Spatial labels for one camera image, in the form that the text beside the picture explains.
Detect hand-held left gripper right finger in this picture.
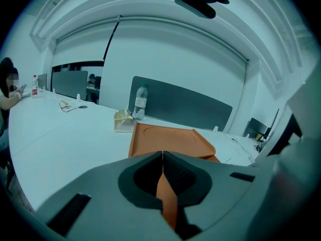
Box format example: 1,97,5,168
163,150,262,241

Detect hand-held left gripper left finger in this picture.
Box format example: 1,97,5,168
35,150,182,241

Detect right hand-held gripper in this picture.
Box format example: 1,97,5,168
246,58,321,241

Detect orange cardboard box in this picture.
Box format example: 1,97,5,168
128,122,222,231

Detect short dark desk divider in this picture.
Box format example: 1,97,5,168
244,117,268,139
51,70,89,101
37,73,48,90

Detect black monitor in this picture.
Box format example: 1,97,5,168
265,107,280,141

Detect gold snack packet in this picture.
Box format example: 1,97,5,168
113,109,134,125

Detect long dark desk divider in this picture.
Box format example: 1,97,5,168
128,75,234,133

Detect printed pamphlet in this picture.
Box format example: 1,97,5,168
59,99,79,113

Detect clear water bottle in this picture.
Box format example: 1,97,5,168
132,82,149,121

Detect red label bottle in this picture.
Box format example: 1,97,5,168
31,74,39,99

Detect small grey roller blind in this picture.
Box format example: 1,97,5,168
51,21,109,68

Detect white cable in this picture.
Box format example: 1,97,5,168
220,131,257,163

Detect black adapter cable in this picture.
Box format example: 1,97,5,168
253,134,267,153

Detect black head-worn camera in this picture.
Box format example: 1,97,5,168
174,0,231,20

